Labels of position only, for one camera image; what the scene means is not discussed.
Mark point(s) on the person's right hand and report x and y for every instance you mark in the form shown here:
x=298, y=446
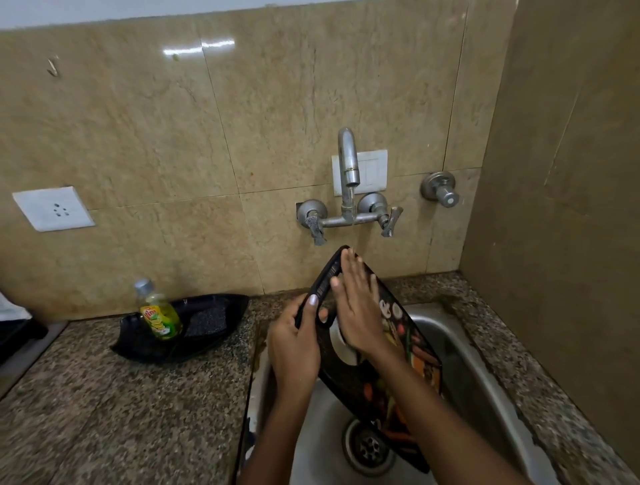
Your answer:
x=360, y=310

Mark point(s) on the person's left hand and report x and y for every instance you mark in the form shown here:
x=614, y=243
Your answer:
x=295, y=350

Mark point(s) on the food print cutting board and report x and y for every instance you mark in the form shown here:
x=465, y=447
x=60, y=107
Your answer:
x=350, y=385

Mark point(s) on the black white dish rack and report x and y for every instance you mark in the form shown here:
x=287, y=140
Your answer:
x=20, y=335

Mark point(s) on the person's left forearm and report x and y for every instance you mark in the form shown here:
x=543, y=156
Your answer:
x=275, y=439

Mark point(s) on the person's right forearm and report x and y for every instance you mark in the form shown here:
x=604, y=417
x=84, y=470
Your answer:
x=440, y=429

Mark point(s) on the dark scrub pad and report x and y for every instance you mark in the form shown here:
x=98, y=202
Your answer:
x=207, y=320

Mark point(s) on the stainless steel sink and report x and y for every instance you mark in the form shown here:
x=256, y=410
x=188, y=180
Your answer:
x=320, y=439

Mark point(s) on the steel sink drain strainer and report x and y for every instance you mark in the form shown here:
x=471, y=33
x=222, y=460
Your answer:
x=367, y=449

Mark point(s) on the yellow dish soap bottle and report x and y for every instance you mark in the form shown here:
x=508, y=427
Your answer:
x=160, y=317

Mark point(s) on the black plastic soap tray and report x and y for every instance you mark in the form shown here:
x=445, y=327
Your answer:
x=150, y=350

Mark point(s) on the grey drip tray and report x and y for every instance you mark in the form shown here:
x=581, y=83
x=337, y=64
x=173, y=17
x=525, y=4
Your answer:
x=30, y=362

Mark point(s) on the white switch plate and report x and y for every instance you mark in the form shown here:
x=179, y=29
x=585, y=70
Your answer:
x=372, y=172

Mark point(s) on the round steel wall valve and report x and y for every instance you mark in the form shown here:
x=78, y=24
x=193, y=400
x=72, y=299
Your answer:
x=440, y=187

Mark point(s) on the steel wall faucet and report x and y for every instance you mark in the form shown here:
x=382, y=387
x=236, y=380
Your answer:
x=347, y=150

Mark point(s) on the square white wall socket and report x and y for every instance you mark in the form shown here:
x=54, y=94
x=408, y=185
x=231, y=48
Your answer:
x=40, y=210

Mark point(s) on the small metal wall hook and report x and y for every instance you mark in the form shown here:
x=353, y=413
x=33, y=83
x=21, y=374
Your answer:
x=53, y=67

